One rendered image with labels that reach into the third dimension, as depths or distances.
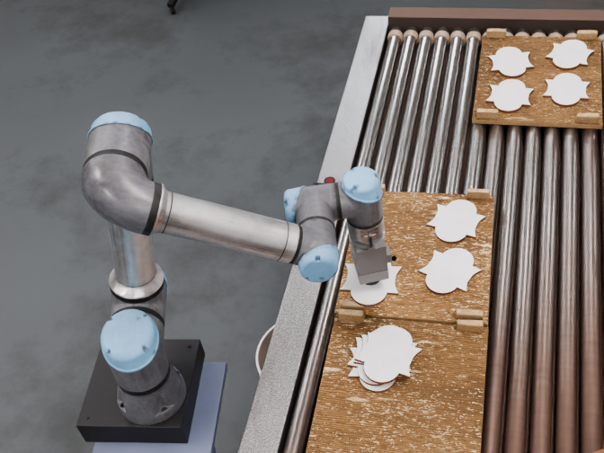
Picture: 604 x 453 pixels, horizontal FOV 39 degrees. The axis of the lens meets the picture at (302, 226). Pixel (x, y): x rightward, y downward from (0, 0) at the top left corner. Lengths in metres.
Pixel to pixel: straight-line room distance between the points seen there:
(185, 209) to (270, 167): 2.29
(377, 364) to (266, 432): 0.28
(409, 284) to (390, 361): 0.25
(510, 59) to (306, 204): 1.18
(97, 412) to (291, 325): 0.48
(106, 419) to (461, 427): 0.76
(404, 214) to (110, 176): 0.93
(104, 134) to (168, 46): 3.12
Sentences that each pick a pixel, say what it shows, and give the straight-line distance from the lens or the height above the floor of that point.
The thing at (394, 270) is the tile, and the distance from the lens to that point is 1.89.
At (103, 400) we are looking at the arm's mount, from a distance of 1.99.
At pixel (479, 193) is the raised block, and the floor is 0.96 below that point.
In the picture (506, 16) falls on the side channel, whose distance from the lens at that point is 2.85.
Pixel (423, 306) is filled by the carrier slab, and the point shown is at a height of 0.94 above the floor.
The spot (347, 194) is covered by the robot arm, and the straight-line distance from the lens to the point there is 1.66.
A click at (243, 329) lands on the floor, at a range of 3.20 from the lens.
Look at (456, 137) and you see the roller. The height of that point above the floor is 0.92.
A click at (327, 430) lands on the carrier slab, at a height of 0.94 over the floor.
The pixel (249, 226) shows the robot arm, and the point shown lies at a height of 1.43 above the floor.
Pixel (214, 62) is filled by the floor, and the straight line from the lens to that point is 4.48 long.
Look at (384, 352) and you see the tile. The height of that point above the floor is 0.97.
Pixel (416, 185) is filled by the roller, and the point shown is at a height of 0.92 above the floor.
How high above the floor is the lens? 2.52
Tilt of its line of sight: 46 degrees down
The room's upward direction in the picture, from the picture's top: 10 degrees counter-clockwise
